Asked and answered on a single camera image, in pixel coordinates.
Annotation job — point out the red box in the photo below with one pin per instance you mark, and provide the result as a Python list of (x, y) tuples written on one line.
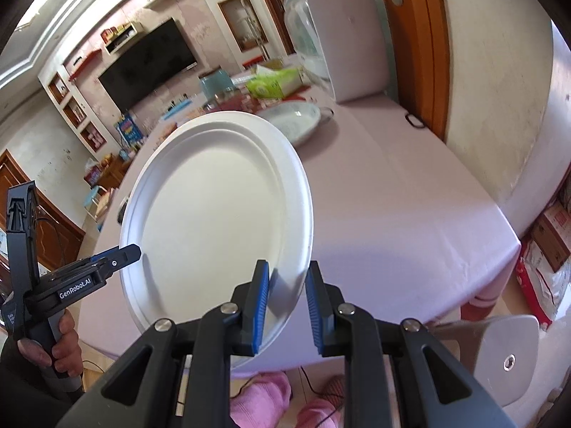
[(93, 174)]

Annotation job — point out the person's left hand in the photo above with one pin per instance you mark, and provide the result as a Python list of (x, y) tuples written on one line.
[(69, 339)]

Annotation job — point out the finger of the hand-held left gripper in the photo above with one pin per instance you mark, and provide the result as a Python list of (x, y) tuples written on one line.
[(122, 256)]

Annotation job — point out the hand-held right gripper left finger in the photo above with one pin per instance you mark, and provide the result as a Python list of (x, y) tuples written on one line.
[(261, 312)]

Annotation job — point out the brown wooden room door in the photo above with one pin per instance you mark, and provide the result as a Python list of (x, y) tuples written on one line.
[(58, 236)]

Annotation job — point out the green glass plate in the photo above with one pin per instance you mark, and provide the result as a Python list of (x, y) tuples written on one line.
[(294, 120)]

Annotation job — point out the cardboard box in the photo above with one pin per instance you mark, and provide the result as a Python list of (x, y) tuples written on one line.
[(553, 236)]

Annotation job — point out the white and red sack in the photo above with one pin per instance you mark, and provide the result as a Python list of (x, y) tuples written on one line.
[(542, 281)]

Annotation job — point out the blue poster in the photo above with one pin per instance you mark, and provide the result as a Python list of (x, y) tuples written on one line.
[(127, 128)]

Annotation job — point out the white sterilizer cabinet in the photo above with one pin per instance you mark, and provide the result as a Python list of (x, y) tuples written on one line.
[(352, 40)]

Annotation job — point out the small pale blue stool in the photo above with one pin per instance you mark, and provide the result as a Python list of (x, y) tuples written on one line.
[(93, 196)]

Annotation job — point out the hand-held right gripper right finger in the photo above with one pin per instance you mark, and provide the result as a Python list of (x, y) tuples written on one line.
[(314, 312)]

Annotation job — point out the white wall shelf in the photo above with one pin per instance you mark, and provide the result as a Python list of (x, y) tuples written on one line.
[(120, 42)]

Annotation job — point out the wooden television cabinet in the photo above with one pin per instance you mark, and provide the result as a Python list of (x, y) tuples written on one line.
[(111, 174)]

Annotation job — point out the orange wooden sliding door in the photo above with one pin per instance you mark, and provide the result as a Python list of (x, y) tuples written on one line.
[(419, 53)]

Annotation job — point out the grey plastic stool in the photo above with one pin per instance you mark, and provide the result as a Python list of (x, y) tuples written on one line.
[(481, 343)]

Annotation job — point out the green tissue pack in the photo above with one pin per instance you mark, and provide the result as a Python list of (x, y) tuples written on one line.
[(272, 84)]

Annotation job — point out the black flat television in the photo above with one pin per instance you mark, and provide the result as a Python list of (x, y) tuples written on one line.
[(142, 67)]

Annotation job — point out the pink slippers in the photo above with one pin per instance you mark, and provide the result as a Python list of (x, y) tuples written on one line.
[(263, 397)]

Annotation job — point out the pink printed tablecloth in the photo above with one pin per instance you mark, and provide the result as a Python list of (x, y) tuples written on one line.
[(401, 209)]

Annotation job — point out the teal canister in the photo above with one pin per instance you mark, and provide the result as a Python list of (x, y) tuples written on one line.
[(216, 84)]

